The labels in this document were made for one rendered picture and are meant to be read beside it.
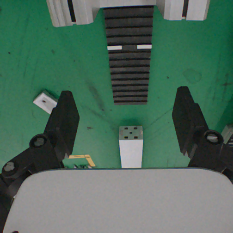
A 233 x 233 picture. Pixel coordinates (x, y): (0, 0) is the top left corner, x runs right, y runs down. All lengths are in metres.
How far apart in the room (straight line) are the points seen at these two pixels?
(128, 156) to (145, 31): 0.22
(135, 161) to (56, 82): 0.20
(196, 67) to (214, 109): 0.09
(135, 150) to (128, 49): 0.18
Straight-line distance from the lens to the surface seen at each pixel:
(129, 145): 0.30
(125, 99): 0.26
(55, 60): 0.25
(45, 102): 0.29
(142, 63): 0.23
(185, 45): 0.23
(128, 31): 0.21
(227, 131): 0.35
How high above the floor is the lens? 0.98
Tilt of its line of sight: 43 degrees down
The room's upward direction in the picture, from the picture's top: 177 degrees counter-clockwise
